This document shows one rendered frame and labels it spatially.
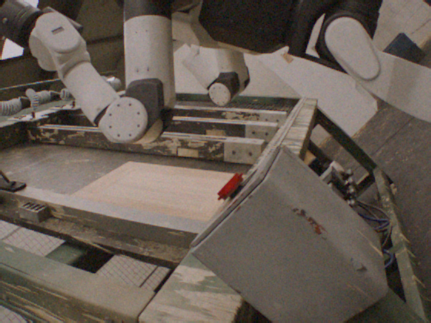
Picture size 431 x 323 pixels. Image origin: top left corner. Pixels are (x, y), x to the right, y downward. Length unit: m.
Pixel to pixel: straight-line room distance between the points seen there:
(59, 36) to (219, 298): 0.53
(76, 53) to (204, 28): 0.28
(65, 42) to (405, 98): 0.70
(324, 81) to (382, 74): 3.94
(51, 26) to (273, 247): 0.56
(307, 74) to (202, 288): 4.32
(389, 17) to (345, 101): 1.90
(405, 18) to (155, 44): 5.56
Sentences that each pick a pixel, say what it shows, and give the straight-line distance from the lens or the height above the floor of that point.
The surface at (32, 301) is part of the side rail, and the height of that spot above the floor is 1.04.
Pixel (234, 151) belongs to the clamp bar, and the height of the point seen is 0.98.
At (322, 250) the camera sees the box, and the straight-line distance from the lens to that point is 0.32.
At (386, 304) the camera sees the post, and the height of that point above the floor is 0.72.
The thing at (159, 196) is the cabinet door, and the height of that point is 1.03.
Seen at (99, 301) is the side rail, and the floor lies 0.96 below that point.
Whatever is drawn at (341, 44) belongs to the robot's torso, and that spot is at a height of 0.95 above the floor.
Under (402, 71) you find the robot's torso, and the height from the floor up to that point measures 0.82.
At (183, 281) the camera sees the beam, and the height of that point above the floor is 0.89.
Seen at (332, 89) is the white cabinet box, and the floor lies 0.64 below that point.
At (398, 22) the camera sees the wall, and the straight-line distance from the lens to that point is 6.00.
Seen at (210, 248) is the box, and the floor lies 0.91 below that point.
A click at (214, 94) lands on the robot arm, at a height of 1.15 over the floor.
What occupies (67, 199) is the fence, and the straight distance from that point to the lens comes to 0.85.
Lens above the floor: 0.95
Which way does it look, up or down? 2 degrees up
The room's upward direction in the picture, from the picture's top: 48 degrees counter-clockwise
